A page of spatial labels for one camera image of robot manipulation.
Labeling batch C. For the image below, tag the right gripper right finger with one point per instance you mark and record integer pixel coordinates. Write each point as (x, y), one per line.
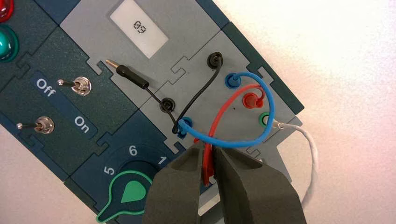
(256, 198)

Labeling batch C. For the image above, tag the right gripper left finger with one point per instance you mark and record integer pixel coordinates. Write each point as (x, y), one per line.
(173, 198)

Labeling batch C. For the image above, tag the metal toggle switch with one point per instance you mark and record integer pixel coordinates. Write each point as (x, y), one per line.
(82, 86)
(45, 125)

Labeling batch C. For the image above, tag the white display screen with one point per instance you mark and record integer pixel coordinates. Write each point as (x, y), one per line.
(139, 28)

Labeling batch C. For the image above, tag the green push button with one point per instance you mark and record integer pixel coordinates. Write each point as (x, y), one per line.
(6, 43)

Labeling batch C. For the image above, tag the red push button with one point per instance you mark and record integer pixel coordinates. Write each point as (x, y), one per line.
(4, 9)

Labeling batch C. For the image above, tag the black green rotary knob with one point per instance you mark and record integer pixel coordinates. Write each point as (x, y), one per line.
(131, 191)

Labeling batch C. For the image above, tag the grey and teal task box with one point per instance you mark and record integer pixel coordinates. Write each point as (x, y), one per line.
(123, 102)

